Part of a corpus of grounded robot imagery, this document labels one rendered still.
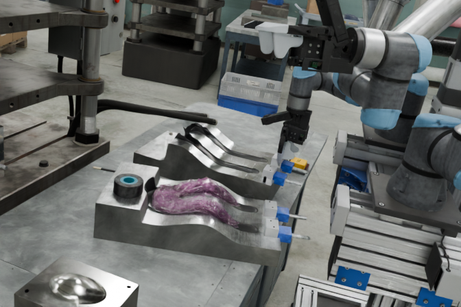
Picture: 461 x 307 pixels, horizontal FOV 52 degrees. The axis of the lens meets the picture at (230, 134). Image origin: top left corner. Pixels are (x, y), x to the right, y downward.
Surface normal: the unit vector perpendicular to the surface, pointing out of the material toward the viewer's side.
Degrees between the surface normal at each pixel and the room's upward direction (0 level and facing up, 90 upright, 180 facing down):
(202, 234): 90
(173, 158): 90
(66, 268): 0
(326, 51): 82
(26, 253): 0
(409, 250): 90
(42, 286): 0
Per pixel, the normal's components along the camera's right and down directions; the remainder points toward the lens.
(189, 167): -0.34, 0.29
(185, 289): 0.15, -0.92
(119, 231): -0.05, 0.36
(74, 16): 0.54, 0.39
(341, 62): 0.25, 0.26
